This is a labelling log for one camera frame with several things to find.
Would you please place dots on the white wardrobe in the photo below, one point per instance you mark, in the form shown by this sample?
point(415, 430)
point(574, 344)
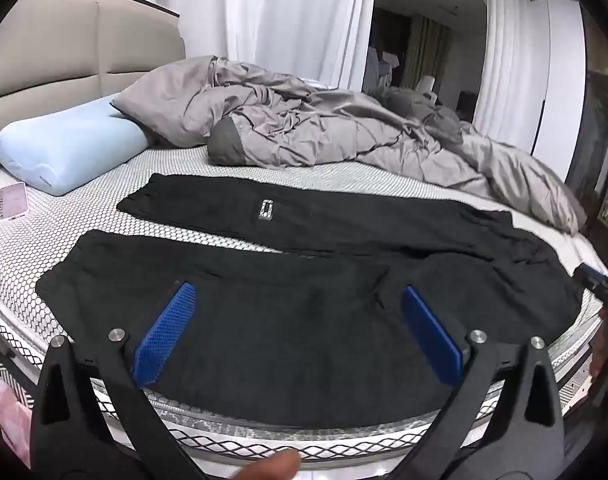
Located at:
point(559, 90)

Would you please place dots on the beige padded headboard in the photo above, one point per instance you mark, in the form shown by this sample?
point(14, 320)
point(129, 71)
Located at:
point(58, 55)

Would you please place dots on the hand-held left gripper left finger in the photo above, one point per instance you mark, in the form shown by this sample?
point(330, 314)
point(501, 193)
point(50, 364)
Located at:
point(163, 335)

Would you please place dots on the grey duvet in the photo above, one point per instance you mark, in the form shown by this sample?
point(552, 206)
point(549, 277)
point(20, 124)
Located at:
point(304, 120)

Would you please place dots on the light blue pillow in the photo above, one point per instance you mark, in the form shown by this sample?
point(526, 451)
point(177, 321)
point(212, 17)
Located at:
point(68, 145)

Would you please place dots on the pink phone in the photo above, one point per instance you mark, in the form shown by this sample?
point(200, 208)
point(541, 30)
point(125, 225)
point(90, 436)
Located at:
point(12, 201)

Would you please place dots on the white honeycomb mattress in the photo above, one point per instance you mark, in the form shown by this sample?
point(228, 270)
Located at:
point(48, 245)

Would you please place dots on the black pants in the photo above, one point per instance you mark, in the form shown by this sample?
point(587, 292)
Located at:
point(294, 320)

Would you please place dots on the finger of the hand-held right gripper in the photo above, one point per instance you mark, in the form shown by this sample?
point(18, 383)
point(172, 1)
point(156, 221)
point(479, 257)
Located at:
point(591, 275)

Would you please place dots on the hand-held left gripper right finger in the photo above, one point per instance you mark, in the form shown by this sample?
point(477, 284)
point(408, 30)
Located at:
point(431, 332)

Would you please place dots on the dark glass cabinet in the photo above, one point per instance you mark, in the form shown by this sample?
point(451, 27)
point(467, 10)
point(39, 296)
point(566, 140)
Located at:
point(601, 125)

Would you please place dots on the person's left hand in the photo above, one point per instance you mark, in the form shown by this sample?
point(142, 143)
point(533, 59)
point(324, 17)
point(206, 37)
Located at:
point(271, 465)

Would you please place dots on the white curtain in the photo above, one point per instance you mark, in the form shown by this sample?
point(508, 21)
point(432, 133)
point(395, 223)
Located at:
point(506, 45)
point(289, 15)

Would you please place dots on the person's right hand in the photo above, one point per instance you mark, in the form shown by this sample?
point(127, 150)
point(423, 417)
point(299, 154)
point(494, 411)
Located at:
point(595, 362)

